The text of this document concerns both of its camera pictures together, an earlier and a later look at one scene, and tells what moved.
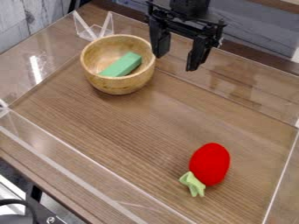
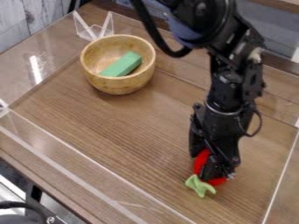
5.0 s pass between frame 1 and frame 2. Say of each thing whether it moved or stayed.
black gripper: moved
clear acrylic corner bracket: stayed
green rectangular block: stayed
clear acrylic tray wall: stayed
